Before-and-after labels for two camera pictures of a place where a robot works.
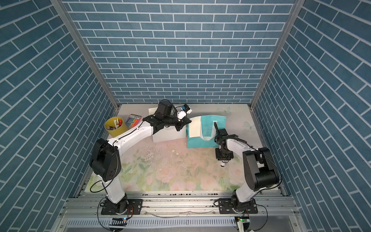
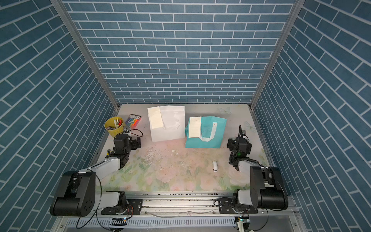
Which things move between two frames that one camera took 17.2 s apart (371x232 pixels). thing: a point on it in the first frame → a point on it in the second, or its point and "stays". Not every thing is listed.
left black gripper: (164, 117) → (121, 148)
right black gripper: (219, 157) → (232, 144)
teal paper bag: (206, 124) stays
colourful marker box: (133, 121) stays
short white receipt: (195, 127) stays
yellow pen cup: (115, 126) stays
